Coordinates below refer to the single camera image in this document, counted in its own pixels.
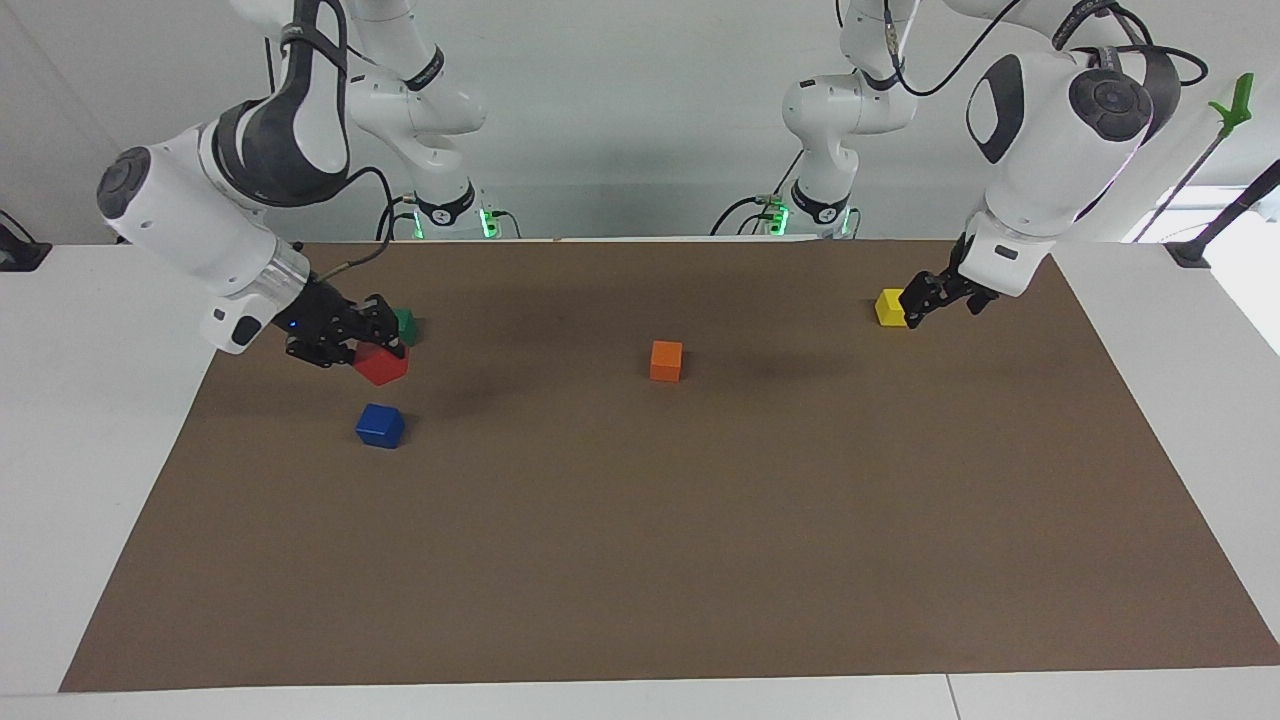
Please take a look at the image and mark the red wooden block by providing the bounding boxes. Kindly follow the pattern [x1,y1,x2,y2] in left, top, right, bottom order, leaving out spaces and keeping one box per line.
[353,340,410,387]

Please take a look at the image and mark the blue wooden block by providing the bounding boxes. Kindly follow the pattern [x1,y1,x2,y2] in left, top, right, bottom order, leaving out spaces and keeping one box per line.
[355,403,408,450]

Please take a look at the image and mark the black angled stand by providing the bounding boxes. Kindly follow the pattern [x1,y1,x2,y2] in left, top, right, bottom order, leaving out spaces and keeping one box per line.
[1165,160,1280,269]

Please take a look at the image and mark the black table clamp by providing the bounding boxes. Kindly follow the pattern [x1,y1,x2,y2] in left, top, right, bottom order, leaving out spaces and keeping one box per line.
[0,210,53,273]

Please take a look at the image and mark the green-tipped grey pole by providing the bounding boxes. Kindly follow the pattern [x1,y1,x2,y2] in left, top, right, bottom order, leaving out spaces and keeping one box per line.
[1135,72,1256,243]

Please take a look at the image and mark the brown paper mat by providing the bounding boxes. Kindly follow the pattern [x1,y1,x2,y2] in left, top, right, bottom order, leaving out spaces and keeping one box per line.
[58,238,1280,693]

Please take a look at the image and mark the black right base cable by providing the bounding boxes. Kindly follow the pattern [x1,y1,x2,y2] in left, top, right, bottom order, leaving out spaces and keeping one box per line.
[375,193,421,241]

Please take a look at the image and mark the black base cable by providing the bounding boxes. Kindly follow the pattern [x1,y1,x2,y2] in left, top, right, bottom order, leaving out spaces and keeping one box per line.
[710,150,806,237]
[375,193,421,241]

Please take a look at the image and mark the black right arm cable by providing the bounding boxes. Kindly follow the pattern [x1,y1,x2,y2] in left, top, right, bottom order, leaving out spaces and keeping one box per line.
[300,165,401,279]

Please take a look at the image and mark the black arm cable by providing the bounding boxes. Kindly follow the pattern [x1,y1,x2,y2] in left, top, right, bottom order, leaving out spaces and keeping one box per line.
[300,165,401,279]
[880,0,1211,101]

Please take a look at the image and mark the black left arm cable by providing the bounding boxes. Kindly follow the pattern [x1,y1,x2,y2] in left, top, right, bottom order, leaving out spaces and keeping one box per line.
[880,0,1211,101]

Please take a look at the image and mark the black left base cable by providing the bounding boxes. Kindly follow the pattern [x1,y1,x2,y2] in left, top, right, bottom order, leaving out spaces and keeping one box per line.
[710,150,806,237]

